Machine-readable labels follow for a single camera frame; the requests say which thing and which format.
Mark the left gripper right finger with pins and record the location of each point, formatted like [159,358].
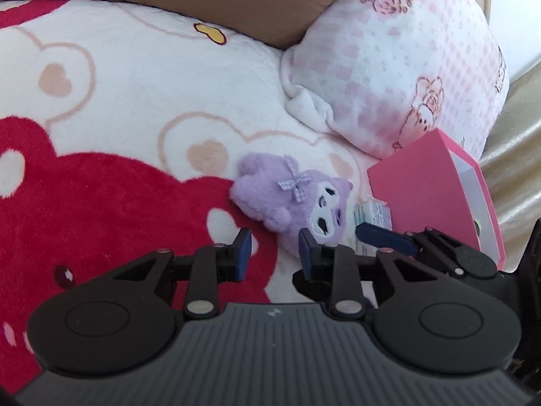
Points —
[424,318]

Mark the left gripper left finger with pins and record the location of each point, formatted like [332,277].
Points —
[130,315]

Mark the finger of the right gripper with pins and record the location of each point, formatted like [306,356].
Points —
[433,248]

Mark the purple plush toy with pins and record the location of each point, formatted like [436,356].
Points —
[273,190]

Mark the pink open box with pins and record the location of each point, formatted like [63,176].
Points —
[434,182]

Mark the small tissue pack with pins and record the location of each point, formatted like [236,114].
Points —
[375,213]

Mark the beige satin bedsheet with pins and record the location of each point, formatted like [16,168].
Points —
[511,165]

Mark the red bear fleece blanket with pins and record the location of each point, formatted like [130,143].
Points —
[121,130]

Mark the pink checked pillow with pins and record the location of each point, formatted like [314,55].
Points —
[383,73]

